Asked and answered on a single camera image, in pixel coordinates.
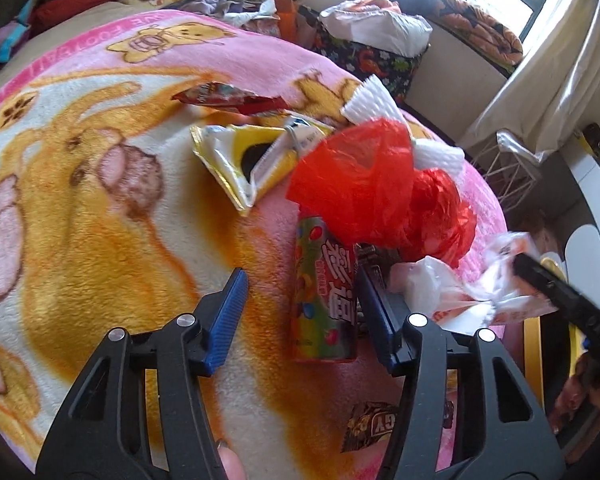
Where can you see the white lavender cloth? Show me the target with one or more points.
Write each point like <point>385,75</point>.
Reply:
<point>260,10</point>

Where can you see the brown chocolate wrapper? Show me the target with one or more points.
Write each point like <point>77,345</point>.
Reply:
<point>370,425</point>

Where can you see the white cabinet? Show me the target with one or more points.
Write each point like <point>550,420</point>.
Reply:
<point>592,210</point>

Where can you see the orange patterned blanket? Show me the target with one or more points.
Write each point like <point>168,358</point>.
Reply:
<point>485,30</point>

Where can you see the yellow white snack bag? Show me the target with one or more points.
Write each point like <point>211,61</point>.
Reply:
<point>230,160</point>

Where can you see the beige bed mattress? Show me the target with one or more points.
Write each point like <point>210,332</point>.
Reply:
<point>70,35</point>

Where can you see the dinosaur print storage basket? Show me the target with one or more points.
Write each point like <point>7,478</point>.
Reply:
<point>370,65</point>

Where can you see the pink printed blanket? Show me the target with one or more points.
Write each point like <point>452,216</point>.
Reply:
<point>105,210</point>

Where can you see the colourful candy tube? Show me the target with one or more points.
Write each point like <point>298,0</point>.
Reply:
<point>322,290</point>

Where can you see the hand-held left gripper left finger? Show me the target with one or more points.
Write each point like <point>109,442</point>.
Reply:
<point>227,320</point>

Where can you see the pile of clothes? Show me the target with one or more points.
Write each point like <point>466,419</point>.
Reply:
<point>80,0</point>

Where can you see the white foam fruit net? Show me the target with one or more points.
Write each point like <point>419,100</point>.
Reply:
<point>375,102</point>

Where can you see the white plastic bag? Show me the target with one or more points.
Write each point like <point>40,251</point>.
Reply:
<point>430,290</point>

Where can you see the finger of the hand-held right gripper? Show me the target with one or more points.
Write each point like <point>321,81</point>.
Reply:
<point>560,295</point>

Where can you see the person's left hand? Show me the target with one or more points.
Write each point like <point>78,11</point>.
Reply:
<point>231,462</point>

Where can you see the person's right hand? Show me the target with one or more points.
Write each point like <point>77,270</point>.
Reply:
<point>577,395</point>

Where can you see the red snack wrapper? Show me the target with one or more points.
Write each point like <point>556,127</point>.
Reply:
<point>220,96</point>

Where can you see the red plastic bag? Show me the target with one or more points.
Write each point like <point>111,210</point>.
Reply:
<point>370,185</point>

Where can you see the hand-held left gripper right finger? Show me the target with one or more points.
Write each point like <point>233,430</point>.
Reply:
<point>377,320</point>

